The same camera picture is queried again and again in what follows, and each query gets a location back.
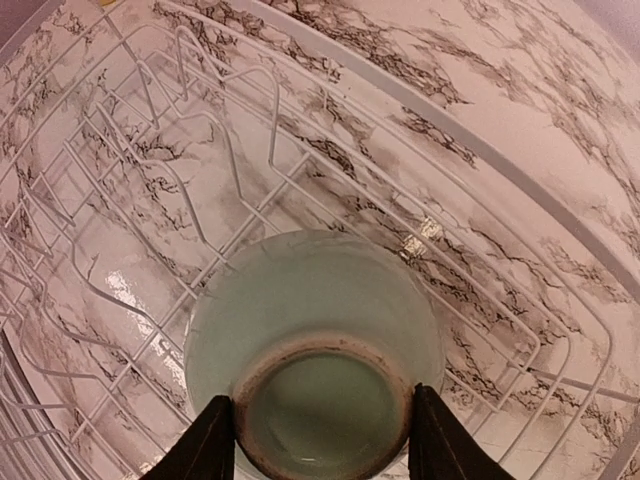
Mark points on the pale green ceramic bowl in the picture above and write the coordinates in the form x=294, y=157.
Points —
x=319, y=338

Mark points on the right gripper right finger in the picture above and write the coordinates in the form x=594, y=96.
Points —
x=440, y=448

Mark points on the white wire dish rack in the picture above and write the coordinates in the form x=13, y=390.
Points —
x=492, y=146

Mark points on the aluminium front frame rail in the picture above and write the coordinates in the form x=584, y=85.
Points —
x=29, y=440

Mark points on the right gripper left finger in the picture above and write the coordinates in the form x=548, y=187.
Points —
x=206, y=450

